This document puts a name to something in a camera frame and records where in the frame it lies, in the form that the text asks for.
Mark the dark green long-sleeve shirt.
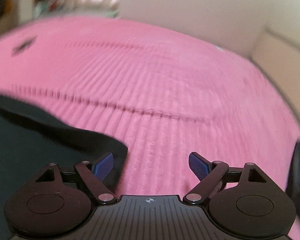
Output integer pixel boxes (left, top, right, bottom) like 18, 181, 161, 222
0, 95, 128, 239

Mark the pink ribbed bed blanket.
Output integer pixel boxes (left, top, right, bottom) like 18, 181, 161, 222
0, 15, 300, 240

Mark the black smartphone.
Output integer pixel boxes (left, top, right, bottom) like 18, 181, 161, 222
11, 36, 37, 56

